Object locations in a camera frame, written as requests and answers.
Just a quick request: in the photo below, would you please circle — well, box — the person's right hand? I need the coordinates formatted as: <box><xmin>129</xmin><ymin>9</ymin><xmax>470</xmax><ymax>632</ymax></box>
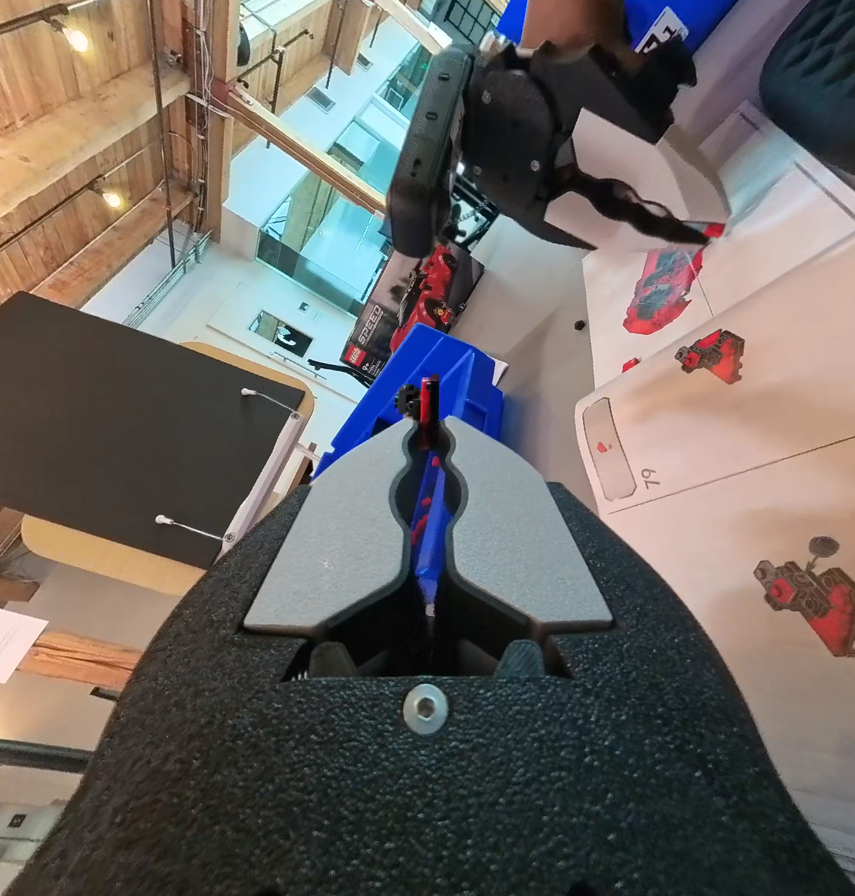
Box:
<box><xmin>522</xmin><ymin>0</ymin><xmax>614</xmax><ymax>49</ymax></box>

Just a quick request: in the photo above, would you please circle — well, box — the black wall sign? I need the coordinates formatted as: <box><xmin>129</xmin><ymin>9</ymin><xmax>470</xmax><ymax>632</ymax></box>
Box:
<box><xmin>249</xmin><ymin>310</ymin><xmax>314</xmax><ymax>359</ymax></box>

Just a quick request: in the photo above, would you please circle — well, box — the white paper sheet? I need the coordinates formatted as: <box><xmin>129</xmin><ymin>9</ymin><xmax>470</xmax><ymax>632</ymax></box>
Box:
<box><xmin>0</xmin><ymin>602</ymin><xmax>49</xmax><ymax>683</ymax></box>

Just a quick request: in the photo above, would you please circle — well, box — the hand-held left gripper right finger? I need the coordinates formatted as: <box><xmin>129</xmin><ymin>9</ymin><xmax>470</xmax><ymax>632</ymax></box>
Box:
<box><xmin>433</xmin><ymin>416</ymin><xmax>615</xmax><ymax>638</ymax></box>

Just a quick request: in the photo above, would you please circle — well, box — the glass balcony railing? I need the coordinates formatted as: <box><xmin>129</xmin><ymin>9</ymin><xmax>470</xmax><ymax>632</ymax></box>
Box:
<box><xmin>256</xmin><ymin>175</ymin><xmax>393</xmax><ymax>316</ymax></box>

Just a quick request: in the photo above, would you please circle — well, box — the black curved bar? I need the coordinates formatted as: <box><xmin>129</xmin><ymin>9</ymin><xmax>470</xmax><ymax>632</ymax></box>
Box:
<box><xmin>307</xmin><ymin>358</ymin><xmax>372</xmax><ymax>382</ymax></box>

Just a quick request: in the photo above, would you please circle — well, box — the black acoustic panel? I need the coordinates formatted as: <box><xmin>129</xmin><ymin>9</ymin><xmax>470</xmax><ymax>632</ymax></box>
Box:
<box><xmin>0</xmin><ymin>292</ymin><xmax>316</xmax><ymax>596</ymax></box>

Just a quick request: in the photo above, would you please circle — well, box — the dark quilted jacket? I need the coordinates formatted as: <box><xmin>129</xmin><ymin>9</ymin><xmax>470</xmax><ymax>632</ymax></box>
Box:
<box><xmin>758</xmin><ymin>0</ymin><xmax>855</xmax><ymax>177</ymax></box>

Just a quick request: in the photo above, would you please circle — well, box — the black toy car box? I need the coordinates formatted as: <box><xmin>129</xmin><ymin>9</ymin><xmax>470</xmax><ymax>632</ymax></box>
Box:
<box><xmin>340</xmin><ymin>241</ymin><xmax>486</xmax><ymax>382</ymax></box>

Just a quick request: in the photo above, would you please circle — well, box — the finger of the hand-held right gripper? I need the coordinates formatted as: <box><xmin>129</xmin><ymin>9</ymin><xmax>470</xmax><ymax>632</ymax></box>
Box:
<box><xmin>573</xmin><ymin>111</ymin><xmax>731</xmax><ymax>242</ymax></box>
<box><xmin>540</xmin><ymin>178</ymin><xmax>687</xmax><ymax>252</ymax></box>

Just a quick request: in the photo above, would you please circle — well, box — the black metal rod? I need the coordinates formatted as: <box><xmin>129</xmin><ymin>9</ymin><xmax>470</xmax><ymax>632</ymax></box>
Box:
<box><xmin>0</xmin><ymin>741</ymin><xmax>92</xmax><ymax>772</ymax></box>

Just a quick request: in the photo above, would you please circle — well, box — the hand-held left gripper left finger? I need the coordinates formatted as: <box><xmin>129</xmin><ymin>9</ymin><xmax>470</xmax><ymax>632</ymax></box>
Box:
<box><xmin>242</xmin><ymin>419</ymin><xmax>430</xmax><ymax>639</ymax></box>

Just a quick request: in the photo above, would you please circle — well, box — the white mounting bar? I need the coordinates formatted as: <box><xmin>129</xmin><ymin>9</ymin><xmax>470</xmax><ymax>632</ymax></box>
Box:
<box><xmin>217</xmin><ymin>412</ymin><xmax>304</xmax><ymax>561</ymax></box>

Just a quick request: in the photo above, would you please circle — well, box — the white instruction booklet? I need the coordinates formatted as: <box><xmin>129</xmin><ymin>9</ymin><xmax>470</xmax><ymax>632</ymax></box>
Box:
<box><xmin>575</xmin><ymin>98</ymin><xmax>855</xmax><ymax>851</ymax></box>

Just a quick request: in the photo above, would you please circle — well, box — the red and black brick assembly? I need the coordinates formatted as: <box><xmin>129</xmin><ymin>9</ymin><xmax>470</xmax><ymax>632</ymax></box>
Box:
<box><xmin>394</xmin><ymin>377</ymin><xmax>441</xmax><ymax>449</ymax></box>

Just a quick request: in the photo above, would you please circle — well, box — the blue plastic bin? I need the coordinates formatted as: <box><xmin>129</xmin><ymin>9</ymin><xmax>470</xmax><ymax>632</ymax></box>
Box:
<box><xmin>498</xmin><ymin>0</ymin><xmax>740</xmax><ymax>53</ymax></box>
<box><xmin>310</xmin><ymin>323</ymin><xmax>507</xmax><ymax>617</ymax></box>

